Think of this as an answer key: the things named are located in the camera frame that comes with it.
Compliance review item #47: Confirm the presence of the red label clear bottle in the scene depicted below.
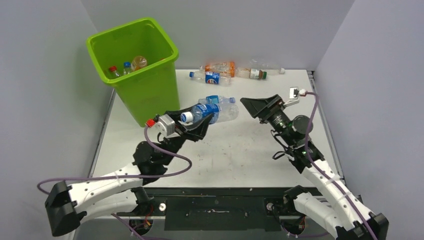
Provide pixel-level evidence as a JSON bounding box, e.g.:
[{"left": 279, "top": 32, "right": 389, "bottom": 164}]
[{"left": 108, "top": 66, "right": 121, "bottom": 79}]

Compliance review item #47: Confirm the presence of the crushed blue label bottle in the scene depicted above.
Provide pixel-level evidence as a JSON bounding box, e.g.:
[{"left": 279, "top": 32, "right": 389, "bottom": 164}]
[{"left": 198, "top": 95, "right": 236, "bottom": 104}]

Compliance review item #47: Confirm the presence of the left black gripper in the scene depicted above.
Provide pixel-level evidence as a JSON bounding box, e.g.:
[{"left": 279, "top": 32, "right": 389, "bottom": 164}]
[{"left": 159, "top": 104, "right": 212, "bottom": 166}]

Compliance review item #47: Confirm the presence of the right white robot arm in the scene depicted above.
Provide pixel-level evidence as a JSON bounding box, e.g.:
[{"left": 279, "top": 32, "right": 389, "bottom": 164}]
[{"left": 240, "top": 94, "right": 389, "bottom": 240}]

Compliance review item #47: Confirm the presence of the green plastic bin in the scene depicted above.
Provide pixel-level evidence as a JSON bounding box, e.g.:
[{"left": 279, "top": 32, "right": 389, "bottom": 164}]
[{"left": 86, "top": 17, "right": 180, "bottom": 127}]

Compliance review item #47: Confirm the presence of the blue label clear bottle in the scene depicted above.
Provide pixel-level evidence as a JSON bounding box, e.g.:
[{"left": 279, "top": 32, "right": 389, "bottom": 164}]
[{"left": 180, "top": 103, "right": 239, "bottom": 125}]

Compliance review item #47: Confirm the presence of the pepsi bottle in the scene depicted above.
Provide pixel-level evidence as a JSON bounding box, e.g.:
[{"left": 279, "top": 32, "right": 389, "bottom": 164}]
[
  {"left": 123, "top": 61, "right": 133, "bottom": 75},
  {"left": 189, "top": 71, "right": 232, "bottom": 86}
]

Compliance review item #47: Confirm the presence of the orange label bottle rear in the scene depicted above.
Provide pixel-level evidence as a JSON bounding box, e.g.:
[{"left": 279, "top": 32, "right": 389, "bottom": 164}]
[{"left": 199, "top": 61, "right": 236, "bottom": 78}]

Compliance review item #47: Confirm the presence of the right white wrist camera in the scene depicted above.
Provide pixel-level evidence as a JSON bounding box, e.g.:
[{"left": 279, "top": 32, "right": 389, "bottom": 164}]
[{"left": 283, "top": 87, "right": 308, "bottom": 107}]

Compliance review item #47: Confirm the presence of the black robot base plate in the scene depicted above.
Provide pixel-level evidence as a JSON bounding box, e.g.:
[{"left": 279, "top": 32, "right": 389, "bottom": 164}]
[{"left": 118, "top": 187, "right": 301, "bottom": 232}]

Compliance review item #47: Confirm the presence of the orange bottle barcode label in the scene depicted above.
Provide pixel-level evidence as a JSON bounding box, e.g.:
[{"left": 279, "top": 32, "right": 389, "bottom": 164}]
[{"left": 130, "top": 55, "right": 148, "bottom": 72}]

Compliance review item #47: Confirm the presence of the green-red label bottle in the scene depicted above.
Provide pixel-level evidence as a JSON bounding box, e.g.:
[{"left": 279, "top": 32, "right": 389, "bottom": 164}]
[{"left": 235, "top": 67, "right": 268, "bottom": 80}]

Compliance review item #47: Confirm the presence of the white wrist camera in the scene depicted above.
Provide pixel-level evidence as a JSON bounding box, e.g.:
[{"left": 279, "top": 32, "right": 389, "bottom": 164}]
[
  {"left": 283, "top": 87, "right": 308, "bottom": 107},
  {"left": 145, "top": 114, "right": 176, "bottom": 138}
]

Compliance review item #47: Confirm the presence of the clear white-cap bottle rear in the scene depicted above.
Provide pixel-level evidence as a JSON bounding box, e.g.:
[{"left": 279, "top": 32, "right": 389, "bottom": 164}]
[{"left": 250, "top": 59, "right": 286, "bottom": 76}]

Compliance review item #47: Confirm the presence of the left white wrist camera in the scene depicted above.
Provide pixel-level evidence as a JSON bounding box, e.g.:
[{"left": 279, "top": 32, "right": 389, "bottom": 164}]
[{"left": 145, "top": 114, "right": 176, "bottom": 138}]

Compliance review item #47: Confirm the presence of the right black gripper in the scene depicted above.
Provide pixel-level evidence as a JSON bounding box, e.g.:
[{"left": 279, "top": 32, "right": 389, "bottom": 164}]
[{"left": 239, "top": 94, "right": 295, "bottom": 146}]

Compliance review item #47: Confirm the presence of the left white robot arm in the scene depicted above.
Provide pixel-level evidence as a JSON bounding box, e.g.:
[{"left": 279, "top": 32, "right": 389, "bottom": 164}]
[{"left": 44, "top": 108, "right": 216, "bottom": 237}]

